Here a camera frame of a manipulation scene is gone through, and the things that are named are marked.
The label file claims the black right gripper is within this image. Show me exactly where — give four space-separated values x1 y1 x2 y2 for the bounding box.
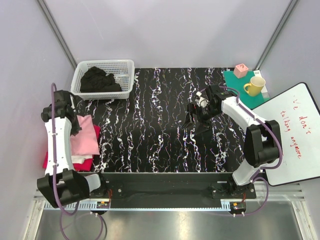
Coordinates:
181 103 221 136

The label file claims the pink t shirt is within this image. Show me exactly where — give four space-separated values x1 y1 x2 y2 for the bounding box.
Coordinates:
70 115 100 156

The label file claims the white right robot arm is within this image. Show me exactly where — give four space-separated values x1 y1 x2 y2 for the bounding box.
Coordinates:
182 84 283 199

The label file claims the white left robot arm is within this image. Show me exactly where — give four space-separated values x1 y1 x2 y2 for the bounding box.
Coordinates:
36 89 108 209

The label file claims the black t shirt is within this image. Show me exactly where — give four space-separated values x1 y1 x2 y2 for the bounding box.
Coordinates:
80 66 122 93

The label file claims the white plastic basket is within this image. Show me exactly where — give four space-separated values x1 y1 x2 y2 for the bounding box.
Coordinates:
70 59 135 100

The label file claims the white folded t shirt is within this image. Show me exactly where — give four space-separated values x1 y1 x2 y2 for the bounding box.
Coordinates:
71 155 93 164

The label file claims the green cutting mat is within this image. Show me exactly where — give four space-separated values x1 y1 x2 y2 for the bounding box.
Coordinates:
223 70 270 109

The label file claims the magenta folded t shirt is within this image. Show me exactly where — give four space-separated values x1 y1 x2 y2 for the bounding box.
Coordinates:
41 124 101 173

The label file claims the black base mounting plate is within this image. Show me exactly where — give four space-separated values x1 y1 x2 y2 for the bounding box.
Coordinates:
101 172 257 200

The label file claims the pink cube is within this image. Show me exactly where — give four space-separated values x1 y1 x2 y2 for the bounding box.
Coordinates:
233 63 249 79

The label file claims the yellow mug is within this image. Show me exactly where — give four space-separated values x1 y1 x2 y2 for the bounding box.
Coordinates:
243 76 266 97

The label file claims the white whiteboard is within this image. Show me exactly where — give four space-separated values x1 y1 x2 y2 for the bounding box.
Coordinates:
253 82 320 186

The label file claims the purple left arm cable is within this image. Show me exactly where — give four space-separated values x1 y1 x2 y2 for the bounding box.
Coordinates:
50 82 108 237

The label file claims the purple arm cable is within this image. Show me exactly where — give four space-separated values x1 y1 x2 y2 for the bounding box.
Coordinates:
50 82 108 237
198 86 284 217

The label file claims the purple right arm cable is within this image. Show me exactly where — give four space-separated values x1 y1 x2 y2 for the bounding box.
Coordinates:
198 86 284 217

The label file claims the white slotted cable duct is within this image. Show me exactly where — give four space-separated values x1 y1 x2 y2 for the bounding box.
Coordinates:
44 199 232 211

